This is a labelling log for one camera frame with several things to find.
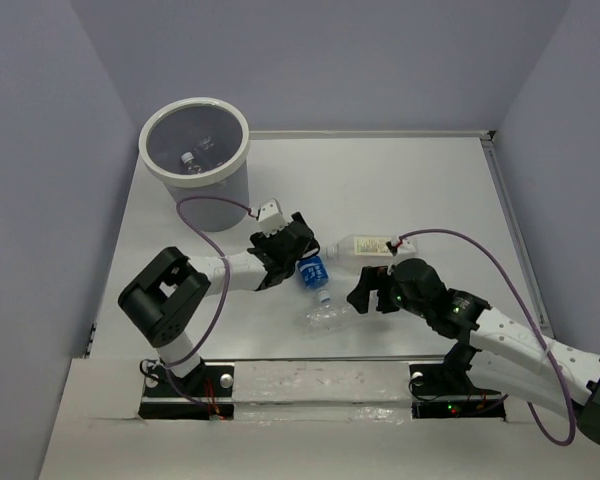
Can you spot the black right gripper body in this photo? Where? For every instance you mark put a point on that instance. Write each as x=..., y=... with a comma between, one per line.
x=392, y=298

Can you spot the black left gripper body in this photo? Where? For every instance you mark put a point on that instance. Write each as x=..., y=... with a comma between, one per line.
x=259, y=240

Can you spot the clear bottle cream label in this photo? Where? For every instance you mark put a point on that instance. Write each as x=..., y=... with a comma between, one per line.
x=361, y=249

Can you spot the blue label bottle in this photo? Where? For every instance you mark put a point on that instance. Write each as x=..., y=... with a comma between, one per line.
x=211, y=152
x=315, y=278

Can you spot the clear crushed bottle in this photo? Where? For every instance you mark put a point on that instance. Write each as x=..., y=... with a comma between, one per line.
x=327, y=318

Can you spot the blue label bottle front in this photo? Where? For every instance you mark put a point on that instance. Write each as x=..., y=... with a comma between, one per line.
x=211, y=152

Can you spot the clear unlabelled bottle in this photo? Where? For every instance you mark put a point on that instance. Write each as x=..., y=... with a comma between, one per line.
x=190, y=164

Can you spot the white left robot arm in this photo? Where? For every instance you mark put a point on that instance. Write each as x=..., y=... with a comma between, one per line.
x=161, y=300

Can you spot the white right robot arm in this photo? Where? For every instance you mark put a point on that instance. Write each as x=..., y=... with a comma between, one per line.
x=491, y=350

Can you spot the white round plastic bin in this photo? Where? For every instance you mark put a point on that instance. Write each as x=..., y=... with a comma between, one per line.
x=213, y=201

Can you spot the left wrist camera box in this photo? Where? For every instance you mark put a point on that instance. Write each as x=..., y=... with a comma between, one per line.
x=270, y=217

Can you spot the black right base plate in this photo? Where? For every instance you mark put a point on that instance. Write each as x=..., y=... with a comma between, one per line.
x=439, y=392

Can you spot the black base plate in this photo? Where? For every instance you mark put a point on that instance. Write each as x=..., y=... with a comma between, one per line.
x=439, y=392
x=206, y=394

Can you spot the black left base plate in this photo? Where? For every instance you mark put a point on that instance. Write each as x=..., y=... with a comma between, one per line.
x=206, y=394

